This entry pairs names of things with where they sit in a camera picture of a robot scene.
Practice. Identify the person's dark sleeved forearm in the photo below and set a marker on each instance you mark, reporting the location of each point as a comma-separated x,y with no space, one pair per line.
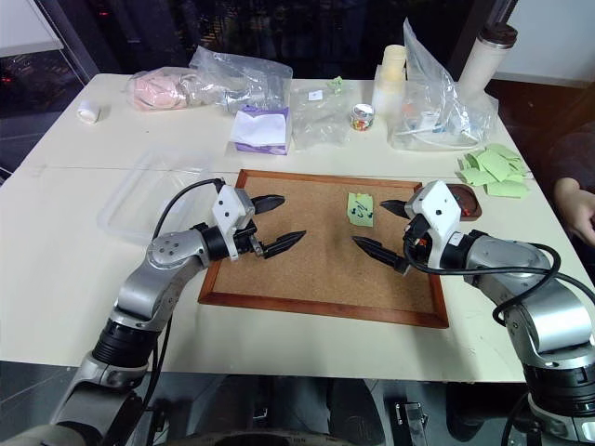
574,155

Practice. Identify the large clear plastic bag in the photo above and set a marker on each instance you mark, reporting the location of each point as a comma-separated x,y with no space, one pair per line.
437,107

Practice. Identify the white tape roll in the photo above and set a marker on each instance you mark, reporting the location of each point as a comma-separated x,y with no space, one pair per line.
88,112

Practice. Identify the white thermos with brown lid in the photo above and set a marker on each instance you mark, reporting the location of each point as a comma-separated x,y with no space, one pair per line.
483,60

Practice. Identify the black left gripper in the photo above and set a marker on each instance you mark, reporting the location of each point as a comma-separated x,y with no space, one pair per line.
248,241

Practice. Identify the purple tissue pack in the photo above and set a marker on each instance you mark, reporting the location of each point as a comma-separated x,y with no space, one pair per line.
262,130

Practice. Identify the small brown tray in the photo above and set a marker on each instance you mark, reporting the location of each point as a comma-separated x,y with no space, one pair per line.
472,203

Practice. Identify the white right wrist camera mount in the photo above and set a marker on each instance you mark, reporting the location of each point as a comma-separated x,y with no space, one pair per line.
437,209

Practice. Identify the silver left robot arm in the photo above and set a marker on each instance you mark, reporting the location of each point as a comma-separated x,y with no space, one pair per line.
162,260

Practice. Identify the clear plastic container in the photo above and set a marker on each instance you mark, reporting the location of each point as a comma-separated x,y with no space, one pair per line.
139,200

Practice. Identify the flat clear zip bag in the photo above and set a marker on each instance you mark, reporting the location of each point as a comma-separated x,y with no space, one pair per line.
321,121

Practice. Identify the pink item in plastic bag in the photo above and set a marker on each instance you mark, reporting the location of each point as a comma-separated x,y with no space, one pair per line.
155,90

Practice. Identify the pile of green paper notes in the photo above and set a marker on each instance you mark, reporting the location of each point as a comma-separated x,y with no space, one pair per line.
495,169

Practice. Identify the crumpled clear plastic bag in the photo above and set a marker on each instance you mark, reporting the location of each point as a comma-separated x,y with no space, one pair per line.
246,76

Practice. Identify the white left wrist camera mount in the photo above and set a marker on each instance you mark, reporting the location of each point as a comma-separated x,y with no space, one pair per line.
230,209

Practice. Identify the white roller blind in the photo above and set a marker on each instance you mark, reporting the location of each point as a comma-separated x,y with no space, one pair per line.
28,23

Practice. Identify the black metal bracket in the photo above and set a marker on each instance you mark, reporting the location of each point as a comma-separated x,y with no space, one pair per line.
410,418

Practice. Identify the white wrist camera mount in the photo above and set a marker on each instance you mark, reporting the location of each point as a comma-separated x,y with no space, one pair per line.
437,209
230,209

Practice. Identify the crumpled green paper note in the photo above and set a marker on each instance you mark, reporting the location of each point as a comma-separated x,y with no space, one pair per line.
335,84

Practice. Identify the person's bare hand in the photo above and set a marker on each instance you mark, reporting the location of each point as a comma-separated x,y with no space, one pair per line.
578,209

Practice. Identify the wood framed cork board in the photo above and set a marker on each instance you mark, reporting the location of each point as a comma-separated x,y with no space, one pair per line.
302,274

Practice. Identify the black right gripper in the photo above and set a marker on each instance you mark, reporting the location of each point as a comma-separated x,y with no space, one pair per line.
414,246

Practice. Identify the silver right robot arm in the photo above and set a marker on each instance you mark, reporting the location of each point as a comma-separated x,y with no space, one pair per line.
534,297

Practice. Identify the clear jar of colourful pins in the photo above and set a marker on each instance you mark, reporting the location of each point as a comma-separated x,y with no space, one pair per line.
361,118

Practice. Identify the stack of white plastic cups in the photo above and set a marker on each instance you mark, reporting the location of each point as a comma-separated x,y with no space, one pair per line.
390,83

